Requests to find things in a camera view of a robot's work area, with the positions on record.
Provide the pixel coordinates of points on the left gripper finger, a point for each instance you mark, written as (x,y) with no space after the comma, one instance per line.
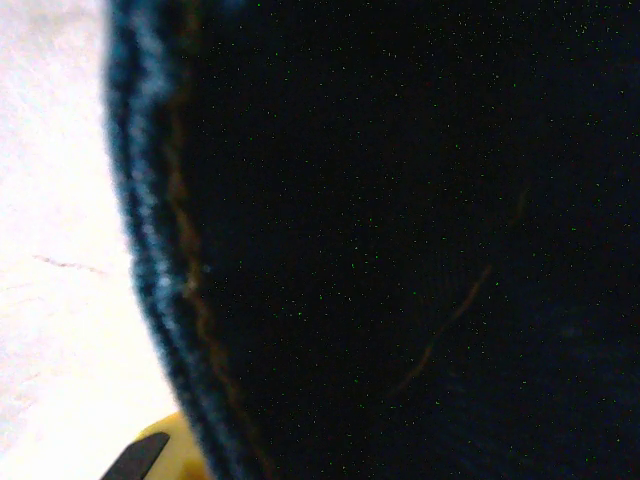
(160,455)

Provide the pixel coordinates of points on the dark blue denim skirt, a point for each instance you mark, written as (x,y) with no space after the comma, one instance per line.
(400,225)

